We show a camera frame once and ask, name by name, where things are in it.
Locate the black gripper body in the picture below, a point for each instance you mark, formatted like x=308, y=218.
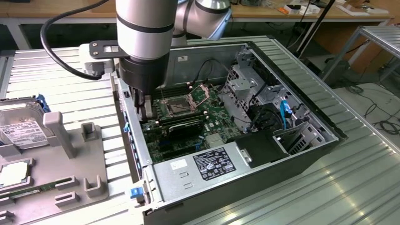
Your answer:
x=143, y=72

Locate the black graphics card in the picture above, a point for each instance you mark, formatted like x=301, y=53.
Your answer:
x=184, y=131

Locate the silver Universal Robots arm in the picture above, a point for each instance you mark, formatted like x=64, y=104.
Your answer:
x=143, y=35

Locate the thin locking lever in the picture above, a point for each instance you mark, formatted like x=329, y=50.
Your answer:
x=163, y=93

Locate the CPU socket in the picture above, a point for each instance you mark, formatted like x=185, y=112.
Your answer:
x=176, y=107

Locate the black RAM slot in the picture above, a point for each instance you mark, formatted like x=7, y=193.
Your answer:
x=176, y=91
x=184, y=117
x=175, y=86

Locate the RAM stick in slot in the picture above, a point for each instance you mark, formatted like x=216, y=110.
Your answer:
x=183, y=122

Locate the metal socket cover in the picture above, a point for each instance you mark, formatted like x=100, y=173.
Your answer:
x=200, y=93

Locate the long black expansion slot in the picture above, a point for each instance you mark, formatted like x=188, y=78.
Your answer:
x=179, y=153

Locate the green motherboard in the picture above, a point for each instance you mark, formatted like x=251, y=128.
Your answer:
x=219, y=112

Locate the silver chipset heatsink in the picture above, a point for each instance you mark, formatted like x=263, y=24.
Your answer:
x=216, y=139

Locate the silver drive cage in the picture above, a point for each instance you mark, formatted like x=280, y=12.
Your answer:
x=243, y=84

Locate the silver power supply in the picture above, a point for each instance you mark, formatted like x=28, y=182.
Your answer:
x=184, y=180

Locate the blue case latch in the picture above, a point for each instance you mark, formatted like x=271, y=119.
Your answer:
x=136, y=192

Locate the silver hard disk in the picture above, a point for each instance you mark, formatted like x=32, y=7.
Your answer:
x=21, y=131

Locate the black plastic shroud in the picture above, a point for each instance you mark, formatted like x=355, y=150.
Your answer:
x=259, y=148

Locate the grey parts rack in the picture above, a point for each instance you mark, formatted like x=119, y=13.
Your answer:
x=47, y=168

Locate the CPU chip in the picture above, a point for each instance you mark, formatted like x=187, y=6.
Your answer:
x=12, y=173

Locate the black open PC case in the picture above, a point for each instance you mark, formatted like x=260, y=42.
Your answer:
x=249, y=199

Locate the green loose RAM stick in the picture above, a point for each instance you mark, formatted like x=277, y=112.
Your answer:
x=31, y=192

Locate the silver disk bay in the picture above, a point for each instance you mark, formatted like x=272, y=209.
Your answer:
x=307, y=138

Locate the orange white small box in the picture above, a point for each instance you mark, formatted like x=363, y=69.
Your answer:
x=284, y=10

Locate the black slanted pole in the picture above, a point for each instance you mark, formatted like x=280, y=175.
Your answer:
x=316, y=25

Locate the white flat box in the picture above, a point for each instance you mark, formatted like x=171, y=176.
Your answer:
x=311, y=9

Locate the black equipment box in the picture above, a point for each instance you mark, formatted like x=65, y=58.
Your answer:
x=333, y=70

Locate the white paper stack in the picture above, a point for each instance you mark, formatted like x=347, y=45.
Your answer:
x=352, y=10

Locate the wooden desk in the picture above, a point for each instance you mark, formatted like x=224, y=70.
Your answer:
x=375, y=14

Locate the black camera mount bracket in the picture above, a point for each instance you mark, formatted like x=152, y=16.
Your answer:
x=105, y=50

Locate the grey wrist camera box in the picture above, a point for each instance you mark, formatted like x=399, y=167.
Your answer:
x=91, y=66

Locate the blue disk bracket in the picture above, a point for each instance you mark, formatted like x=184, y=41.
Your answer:
x=43, y=105

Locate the metal frame table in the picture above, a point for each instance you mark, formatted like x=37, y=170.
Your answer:
x=384, y=39

